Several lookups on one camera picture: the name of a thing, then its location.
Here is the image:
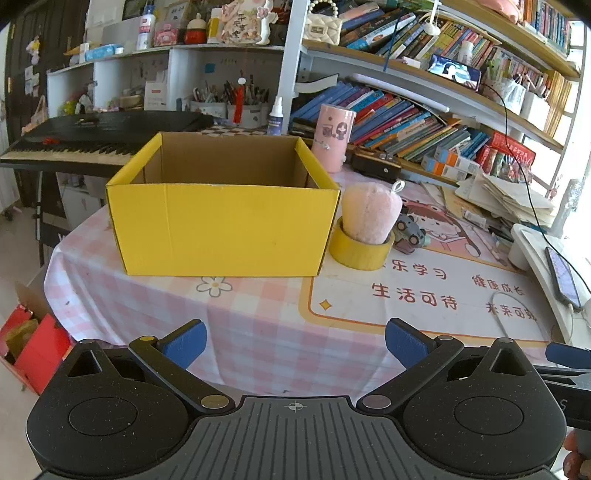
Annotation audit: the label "grey toy car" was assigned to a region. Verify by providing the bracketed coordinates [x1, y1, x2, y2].
[392, 213, 428, 256]

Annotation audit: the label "brown envelope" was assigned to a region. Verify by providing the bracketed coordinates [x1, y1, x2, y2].
[419, 181, 468, 219]

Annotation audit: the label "black cable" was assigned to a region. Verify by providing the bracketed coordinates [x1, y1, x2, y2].
[480, 80, 561, 241]

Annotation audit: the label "pink cartoon ornament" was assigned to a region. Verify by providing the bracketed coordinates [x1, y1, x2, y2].
[219, 0, 276, 46]

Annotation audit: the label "row of leaning books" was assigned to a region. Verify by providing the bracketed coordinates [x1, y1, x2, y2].
[291, 80, 491, 162]

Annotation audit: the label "white bookshelf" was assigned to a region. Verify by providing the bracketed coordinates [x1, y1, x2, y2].
[277, 0, 583, 185]

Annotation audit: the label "white quilted handbag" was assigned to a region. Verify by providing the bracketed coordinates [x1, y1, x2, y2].
[302, 0, 344, 45]

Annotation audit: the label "pink cartoon cylinder container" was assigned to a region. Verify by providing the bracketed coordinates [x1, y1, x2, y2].
[311, 104, 357, 174]

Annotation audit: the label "light blue packet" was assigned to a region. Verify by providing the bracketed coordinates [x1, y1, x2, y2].
[84, 44, 125, 62]

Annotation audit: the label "red printed gift box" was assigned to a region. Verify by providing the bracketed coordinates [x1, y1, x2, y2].
[482, 131, 536, 180]

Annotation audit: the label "propped phone showing video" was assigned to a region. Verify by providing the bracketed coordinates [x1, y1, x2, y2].
[428, 54, 482, 89]

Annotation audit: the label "red boxes on floor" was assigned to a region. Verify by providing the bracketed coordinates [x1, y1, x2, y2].
[0, 302, 74, 397]

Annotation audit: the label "pink small box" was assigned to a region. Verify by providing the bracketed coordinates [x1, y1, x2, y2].
[153, 21, 182, 47]

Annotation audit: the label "black electronic keyboard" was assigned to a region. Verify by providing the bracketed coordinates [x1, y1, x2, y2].
[0, 111, 215, 171]

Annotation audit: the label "yellow cardboard box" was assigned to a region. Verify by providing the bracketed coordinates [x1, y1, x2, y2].
[105, 131, 342, 278]

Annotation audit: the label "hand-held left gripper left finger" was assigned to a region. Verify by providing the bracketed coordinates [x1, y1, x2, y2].
[58, 319, 234, 414]

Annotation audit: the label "white spray bottle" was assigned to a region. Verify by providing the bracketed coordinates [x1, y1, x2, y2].
[267, 96, 285, 136]

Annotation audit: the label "row of shelf books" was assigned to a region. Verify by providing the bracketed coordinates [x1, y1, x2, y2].
[342, 0, 506, 72]

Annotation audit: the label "smartphone with lit screen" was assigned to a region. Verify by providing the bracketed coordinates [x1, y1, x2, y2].
[545, 247, 583, 311]

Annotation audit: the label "person's right hand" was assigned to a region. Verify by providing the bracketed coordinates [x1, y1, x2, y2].
[563, 430, 583, 479]

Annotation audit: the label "white desk stand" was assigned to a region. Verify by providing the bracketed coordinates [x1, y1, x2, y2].
[509, 224, 591, 346]

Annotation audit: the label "wooden chessboard box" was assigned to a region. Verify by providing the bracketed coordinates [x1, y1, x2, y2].
[198, 124, 298, 138]

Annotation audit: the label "white charging cable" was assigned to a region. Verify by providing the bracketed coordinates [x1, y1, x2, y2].
[491, 290, 583, 343]

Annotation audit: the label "white pen holder with pens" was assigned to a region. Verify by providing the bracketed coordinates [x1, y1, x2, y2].
[190, 76, 271, 130]

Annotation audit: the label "pile of loose papers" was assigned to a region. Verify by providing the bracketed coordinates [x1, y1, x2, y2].
[455, 170, 556, 228]

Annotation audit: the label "dark wooden radio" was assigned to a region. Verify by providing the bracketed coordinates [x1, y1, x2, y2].
[351, 148, 403, 182]

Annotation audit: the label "white box red label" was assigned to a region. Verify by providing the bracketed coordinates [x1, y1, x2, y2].
[144, 80, 170, 112]

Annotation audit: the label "pink plush toy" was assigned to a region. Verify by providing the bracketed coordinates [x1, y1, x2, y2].
[341, 180, 406, 245]

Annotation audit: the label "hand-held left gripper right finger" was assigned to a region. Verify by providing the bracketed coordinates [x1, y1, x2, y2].
[355, 318, 536, 414]

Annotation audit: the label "red and white doll jar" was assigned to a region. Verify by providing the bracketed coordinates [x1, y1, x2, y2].
[185, 14, 208, 45]

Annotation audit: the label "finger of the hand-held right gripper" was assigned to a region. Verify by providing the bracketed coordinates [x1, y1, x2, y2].
[534, 364, 591, 387]
[545, 342, 591, 370]

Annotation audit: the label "orange and blue carton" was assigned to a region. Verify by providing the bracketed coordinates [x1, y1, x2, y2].
[421, 156, 468, 182]
[434, 147, 482, 174]

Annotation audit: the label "pink checked cloth desktop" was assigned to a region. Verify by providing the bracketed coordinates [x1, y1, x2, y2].
[44, 127, 591, 400]

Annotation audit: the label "white plastic bottle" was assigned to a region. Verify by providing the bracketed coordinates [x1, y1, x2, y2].
[137, 2, 157, 51]

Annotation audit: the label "white storage cabinet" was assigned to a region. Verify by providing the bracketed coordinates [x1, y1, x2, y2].
[46, 44, 288, 118]

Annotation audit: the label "white paper bags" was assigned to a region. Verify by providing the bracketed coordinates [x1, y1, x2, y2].
[498, 76, 551, 131]

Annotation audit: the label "yellow tape roll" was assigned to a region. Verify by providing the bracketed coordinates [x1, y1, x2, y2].
[329, 217, 396, 271]

